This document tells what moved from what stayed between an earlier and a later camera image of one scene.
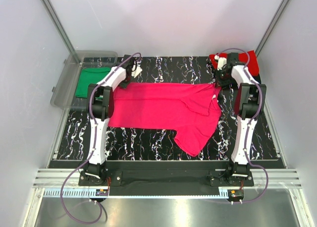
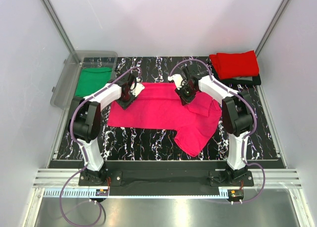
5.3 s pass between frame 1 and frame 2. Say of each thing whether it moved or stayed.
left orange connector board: stayed
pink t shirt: stayed
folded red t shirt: stayed
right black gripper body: moved
